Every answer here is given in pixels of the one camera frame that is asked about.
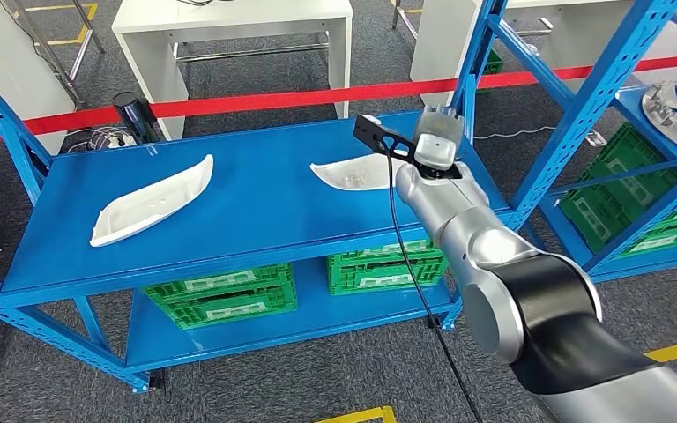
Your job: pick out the white plastic shell part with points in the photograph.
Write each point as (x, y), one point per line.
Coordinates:
(151, 204)
(344, 175)

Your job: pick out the silver black robot right arm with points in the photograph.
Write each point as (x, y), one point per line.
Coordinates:
(461, 210)

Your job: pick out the blue metal shelf rack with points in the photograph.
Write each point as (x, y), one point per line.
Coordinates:
(257, 198)
(636, 175)

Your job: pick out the red barrier belt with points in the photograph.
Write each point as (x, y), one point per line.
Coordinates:
(257, 102)

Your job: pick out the white power strip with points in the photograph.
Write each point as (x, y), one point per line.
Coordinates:
(122, 140)

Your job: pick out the yellow floor tape square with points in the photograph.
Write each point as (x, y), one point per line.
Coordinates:
(84, 26)

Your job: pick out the white cabinet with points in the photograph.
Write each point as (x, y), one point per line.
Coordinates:
(5, 70)

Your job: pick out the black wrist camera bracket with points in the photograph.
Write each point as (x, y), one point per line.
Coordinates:
(373, 134)

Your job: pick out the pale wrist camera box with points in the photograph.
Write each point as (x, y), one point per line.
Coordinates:
(435, 152)

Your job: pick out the black stanchion post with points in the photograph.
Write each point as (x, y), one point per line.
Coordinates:
(134, 117)

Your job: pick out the chrome metal frame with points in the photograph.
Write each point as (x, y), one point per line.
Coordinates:
(78, 52)

